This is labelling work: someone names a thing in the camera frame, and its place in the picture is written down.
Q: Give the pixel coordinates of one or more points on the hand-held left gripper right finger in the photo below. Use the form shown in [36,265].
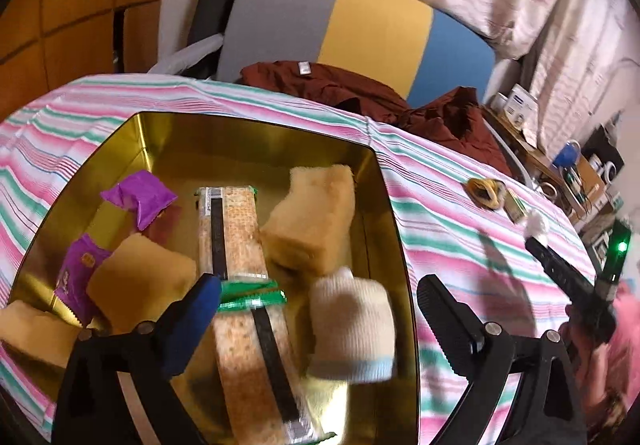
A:
[450,320]

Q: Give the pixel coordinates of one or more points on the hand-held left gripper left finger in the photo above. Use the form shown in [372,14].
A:
[195,320]

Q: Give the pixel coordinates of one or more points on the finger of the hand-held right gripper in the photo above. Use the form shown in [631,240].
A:
[560,267]

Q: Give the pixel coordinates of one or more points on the clear plastic bag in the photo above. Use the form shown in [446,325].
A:
[536,225]

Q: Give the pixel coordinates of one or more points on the yellow sponge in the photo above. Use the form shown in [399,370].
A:
[137,282]
[35,330]
[312,220]

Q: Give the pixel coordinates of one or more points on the green cracker packet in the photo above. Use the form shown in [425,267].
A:
[260,365]
[230,230]

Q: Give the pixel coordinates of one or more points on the cream sock with blue cuff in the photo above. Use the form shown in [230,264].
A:
[350,325]

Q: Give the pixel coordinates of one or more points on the purple snack packet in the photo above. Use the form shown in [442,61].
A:
[142,197]
[82,270]

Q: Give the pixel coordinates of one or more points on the gold tin box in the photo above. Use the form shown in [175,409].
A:
[320,145]

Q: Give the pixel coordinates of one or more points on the person's right hand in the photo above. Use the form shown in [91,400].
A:
[582,350]

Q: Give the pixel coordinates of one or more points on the pink fuzzy blanket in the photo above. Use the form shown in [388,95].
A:
[627,325]

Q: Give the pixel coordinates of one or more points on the small green box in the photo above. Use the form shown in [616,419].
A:
[515,207]

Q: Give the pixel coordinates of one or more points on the striped pink green blanket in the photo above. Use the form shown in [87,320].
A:
[450,245]

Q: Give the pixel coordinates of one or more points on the yellow patterned sock bundle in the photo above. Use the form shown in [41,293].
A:
[486,192]

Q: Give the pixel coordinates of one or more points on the wooden side table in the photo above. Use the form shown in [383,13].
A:
[545,160]

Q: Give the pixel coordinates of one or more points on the white round fan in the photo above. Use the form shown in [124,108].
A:
[611,170]

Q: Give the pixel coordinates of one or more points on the blue round appliance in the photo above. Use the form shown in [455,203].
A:
[567,154]

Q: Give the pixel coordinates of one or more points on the white blue carton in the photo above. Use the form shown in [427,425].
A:
[520,107]

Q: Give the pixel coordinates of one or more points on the dark red garment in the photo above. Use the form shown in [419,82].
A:
[380,100]

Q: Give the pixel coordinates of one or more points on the grey yellow blue chair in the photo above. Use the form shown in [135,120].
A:
[370,25]

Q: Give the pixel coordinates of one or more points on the wooden wardrobe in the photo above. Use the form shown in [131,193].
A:
[75,0]

